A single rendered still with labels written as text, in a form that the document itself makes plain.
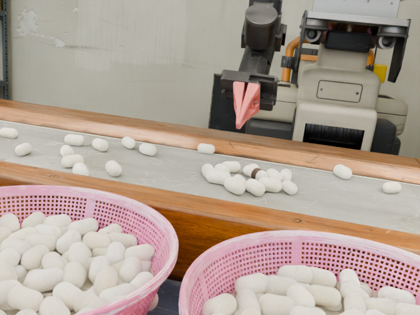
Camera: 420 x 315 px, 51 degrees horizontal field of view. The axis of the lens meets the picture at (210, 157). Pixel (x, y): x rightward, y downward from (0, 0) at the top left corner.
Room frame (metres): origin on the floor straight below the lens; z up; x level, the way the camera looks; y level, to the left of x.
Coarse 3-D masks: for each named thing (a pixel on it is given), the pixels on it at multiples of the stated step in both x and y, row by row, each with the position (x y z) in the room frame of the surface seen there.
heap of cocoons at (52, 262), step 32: (0, 224) 0.44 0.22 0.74; (32, 224) 0.44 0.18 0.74; (64, 224) 0.46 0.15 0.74; (96, 224) 0.45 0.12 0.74; (0, 256) 0.36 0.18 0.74; (32, 256) 0.37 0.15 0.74; (64, 256) 0.40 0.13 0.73; (96, 256) 0.41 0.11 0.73; (128, 256) 0.39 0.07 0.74; (0, 288) 0.31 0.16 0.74; (32, 288) 0.33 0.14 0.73; (64, 288) 0.32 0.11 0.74; (96, 288) 0.33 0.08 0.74; (128, 288) 0.33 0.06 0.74
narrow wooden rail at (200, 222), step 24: (0, 168) 0.54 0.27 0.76; (24, 168) 0.55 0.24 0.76; (120, 192) 0.50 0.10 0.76; (144, 192) 0.50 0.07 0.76; (168, 192) 0.51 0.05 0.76; (0, 216) 0.52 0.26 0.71; (168, 216) 0.47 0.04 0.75; (192, 216) 0.46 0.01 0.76; (216, 216) 0.46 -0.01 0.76; (240, 216) 0.46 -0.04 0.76; (264, 216) 0.47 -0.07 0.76; (288, 216) 0.47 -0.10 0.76; (312, 216) 0.48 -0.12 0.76; (192, 240) 0.46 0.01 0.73; (216, 240) 0.46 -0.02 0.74; (384, 240) 0.43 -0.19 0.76; (408, 240) 0.44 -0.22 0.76; (240, 264) 0.45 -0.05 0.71; (336, 264) 0.43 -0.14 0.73; (360, 264) 0.42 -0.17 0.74
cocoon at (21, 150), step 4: (20, 144) 0.69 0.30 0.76; (24, 144) 0.69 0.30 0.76; (28, 144) 0.70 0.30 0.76; (16, 148) 0.68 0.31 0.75; (20, 148) 0.68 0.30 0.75; (24, 148) 0.68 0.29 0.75; (28, 148) 0.69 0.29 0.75; (16, 152) 0.68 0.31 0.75; (20, 152) 0.68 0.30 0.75; (24, 152) 0.68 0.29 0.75; (28, 152) 0.69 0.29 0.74
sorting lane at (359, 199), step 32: (0, 128) 0.85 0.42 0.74; (32, 128) 0.88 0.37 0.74; (0, 160) 0.65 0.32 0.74; (32, 160) 0.67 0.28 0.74; (96, 160) 0.70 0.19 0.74; (128, 160) 0.72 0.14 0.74; (160, 160) 0.74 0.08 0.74; (192, 160) 0.76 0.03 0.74; (224, 160) 0.78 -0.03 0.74; (256, 160) 0.80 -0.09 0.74; (192, 192) 0.59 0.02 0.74; (224, 192) 0.60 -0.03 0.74; (320, 192) 0.65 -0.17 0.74; (352, 192) 0.67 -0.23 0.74; (384, 192) 0.68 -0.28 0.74; (416, 192) 0.70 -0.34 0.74; (384, 224) 0.54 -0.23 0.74; (416, 224) 0.55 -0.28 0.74
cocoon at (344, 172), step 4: (340, 164) 0.75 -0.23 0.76; (336, 168) 0.75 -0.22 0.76; (340, 168) 0.74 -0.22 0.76; (344, 168) 0.73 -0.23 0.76; (348, 168) 0.73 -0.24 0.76; (336, 172) 0.74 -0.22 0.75; (340, 172) 0.73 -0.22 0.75; (344, 172) 0.73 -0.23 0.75; (348, 172) 0.73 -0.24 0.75; (340, 176) 0.74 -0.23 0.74; (344, 176) 0.73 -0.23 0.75; (348, 176) 0.73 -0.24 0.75
